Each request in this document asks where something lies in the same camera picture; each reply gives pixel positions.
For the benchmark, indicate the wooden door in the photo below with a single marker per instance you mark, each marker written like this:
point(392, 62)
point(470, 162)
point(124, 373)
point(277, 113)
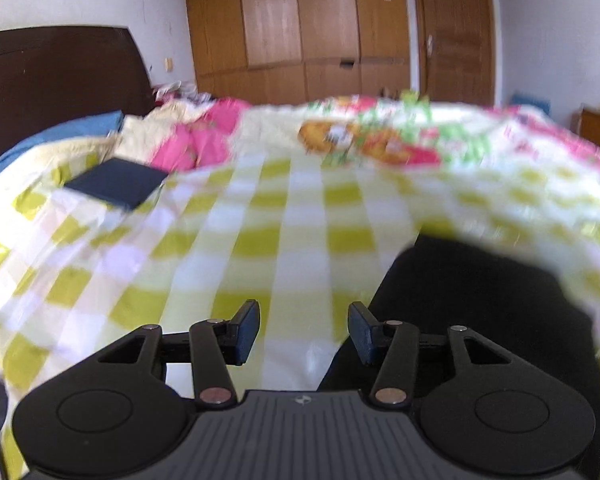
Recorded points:
point(460, 35)

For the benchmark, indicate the green checked plastic sheet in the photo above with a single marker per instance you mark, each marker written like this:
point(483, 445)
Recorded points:
point(230, 240)

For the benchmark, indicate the blue pillow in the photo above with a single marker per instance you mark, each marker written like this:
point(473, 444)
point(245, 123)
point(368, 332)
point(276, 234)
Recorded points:
point(65, 132)

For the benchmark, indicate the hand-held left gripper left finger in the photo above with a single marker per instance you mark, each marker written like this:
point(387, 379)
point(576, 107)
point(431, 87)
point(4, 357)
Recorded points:
point(246, 332)

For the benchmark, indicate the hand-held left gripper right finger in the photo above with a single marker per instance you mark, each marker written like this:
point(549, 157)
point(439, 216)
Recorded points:
point(362, 332)

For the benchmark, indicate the dark blue notebook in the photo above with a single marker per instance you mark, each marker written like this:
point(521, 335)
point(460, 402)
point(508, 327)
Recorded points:
point(115, 182)

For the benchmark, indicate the wall switch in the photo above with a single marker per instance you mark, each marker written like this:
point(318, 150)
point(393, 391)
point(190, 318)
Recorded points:
point(169, 64)

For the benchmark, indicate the cartoon printed quilt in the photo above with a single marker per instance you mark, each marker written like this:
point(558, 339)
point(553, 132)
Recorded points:
point(380, 140)

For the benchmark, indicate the wooden wardrobe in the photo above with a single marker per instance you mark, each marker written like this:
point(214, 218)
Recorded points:
point(280, 20)

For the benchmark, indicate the dark wooden headboard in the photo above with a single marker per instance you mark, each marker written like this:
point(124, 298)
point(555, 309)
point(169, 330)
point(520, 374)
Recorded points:
point(55, 80)

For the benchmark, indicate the black pants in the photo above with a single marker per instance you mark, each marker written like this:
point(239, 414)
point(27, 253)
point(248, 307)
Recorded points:
point(480, 300)

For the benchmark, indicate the white handbag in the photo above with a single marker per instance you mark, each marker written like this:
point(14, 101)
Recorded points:
point(172, 92)

